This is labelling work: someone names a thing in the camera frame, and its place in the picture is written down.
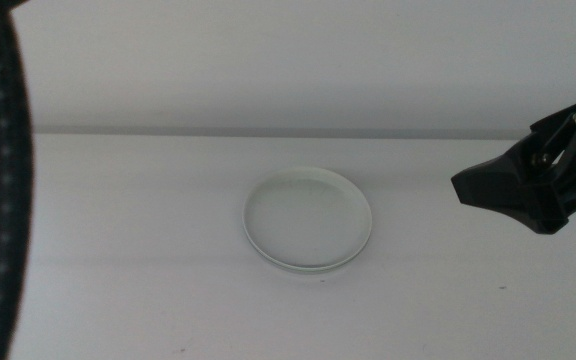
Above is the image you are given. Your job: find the white shallow bowl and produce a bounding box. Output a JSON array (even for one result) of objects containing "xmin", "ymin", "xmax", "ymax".
[{"xmin": 241, "ymin": 166, "xmax": 373, "ymax": 271}]

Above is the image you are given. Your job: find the white backdrop board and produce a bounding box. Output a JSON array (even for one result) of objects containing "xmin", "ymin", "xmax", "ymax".
[{"xmin": 0, "ymin": 0, "xmax": 576, "ymax": 140}]

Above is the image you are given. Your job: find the black braided camera cable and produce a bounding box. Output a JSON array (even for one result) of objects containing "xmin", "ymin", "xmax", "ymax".
[{"xmin": 0, "ymin": 0, "xmax": 35, "ymax": 360}]

